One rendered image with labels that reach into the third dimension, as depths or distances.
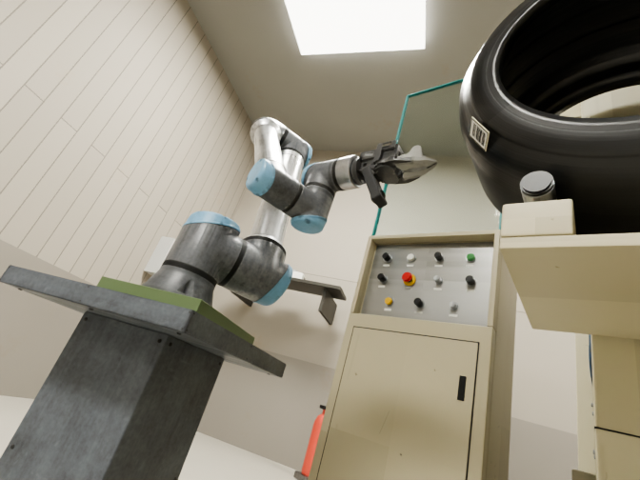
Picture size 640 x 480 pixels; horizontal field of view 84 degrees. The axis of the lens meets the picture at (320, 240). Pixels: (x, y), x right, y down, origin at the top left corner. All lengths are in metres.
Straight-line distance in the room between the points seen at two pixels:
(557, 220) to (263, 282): 0.73
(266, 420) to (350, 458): 2.50
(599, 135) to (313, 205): 0.59
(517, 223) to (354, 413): 0.98
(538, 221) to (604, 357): 0.38
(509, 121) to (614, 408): 0.54
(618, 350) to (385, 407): 0.73
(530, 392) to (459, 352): 2.44
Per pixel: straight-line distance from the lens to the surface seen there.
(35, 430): 0.99
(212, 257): 0.98
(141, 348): 0.86
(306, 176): 1.03
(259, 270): 1.02
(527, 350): 3.78
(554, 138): 0.68
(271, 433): 3.80
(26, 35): 3.26
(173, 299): 0.82
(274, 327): 3.98
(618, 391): 0.89
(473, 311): 1.39
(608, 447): 0.87
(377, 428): 1.35
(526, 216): 0.60
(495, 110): 0.75
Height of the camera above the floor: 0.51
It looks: 25 degrees up
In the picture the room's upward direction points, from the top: 18 degrees clockwise
